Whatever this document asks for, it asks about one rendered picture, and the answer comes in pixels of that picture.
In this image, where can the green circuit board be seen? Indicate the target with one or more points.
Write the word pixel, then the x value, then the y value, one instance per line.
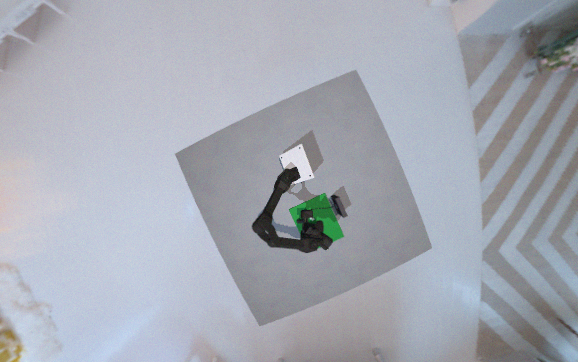
pixel 331 226

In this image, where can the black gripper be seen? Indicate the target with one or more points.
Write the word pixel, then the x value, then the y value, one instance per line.
pixel 306 214

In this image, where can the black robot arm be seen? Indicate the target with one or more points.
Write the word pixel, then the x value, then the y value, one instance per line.
pixel 264 221

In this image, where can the black square panel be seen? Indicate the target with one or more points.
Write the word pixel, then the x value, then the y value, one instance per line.
pixel 338 206

